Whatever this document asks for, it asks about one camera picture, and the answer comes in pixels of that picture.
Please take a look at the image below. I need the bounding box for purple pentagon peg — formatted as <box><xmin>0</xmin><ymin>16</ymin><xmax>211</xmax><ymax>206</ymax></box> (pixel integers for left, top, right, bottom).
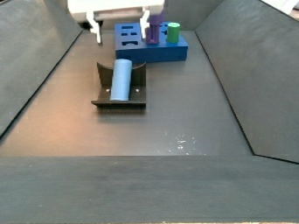
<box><xmin>145</xmin><ymin>13</ymin><xmax>164</xmax><ymax>45</ymax></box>

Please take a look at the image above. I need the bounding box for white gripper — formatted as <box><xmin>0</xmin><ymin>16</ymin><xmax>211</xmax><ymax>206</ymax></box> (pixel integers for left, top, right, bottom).
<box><xmin>67</xmin><ymin>0</ymin><xmax>164</xmax><ymax>44</ymax></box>

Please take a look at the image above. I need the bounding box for light blue oval cylinder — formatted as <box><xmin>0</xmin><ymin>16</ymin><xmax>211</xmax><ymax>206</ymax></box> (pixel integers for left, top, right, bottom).
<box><xmin>109</xmin><ymin>59</ymin><xmax>132</xmax><ymax>101</ymax></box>

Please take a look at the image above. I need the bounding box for green hexagon peg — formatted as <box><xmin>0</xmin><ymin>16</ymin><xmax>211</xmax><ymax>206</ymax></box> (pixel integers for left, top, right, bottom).
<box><xmin>167</xmin><ymin>22</ymin><xmax>180</xmax><ymax>43</ymax></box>

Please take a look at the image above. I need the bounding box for blue shape sorter block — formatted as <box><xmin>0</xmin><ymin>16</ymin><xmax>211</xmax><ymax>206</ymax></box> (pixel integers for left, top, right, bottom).
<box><xmin>115</xmin><ymin>22</ymin><xmax>188</xmax><ymax>64</ymax></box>

